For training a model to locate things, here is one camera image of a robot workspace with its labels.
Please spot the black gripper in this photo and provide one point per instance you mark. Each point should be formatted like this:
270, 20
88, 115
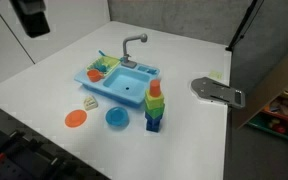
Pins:
34, 21

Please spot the blue toy utensil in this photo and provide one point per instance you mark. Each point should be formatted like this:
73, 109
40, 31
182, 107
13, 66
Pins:
101, 53

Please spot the blue toy dish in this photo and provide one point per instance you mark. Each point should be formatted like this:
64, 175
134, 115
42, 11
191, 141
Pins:
101, 67

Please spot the yellow-green toy dish rack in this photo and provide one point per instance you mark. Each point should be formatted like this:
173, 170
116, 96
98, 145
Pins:
109, 62

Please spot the grey toy faucet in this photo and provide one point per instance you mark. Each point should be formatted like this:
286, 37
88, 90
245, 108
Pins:
128, 45

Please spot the orange toy plate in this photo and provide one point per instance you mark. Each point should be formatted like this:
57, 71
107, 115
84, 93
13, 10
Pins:
75, 118

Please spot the blue toy sink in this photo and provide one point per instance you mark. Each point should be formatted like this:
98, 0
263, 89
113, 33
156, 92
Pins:
125, 83

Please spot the blue toy bowl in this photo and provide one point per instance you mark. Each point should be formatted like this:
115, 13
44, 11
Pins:
117, 116

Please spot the wooden toy shelf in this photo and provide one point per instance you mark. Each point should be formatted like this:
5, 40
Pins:
267, 86

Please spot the black perforated equipment base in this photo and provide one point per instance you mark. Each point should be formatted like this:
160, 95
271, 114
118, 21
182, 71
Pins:
24, 156

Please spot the orange stacking cup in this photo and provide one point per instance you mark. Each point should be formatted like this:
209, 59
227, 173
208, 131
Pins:
155, 88

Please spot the yellow stacking cup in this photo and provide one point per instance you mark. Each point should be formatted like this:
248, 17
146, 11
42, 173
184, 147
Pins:
154, 101

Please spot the green stacking cup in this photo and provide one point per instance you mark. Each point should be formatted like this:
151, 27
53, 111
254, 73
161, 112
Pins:
156, 111

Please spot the dark blue stacking cup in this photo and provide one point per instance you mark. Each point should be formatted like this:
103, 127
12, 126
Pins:
153, 126

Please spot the yellow sticky note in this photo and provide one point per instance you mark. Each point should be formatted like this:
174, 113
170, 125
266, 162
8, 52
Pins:
215, 74

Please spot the grey metal mounting plate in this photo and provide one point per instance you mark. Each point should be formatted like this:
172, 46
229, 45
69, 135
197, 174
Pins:
217, 91

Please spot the black tripod pole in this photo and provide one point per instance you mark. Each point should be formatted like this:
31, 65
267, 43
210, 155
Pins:
242, 28

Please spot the green storage bin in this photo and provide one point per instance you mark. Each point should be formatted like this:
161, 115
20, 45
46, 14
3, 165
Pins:
277, 128

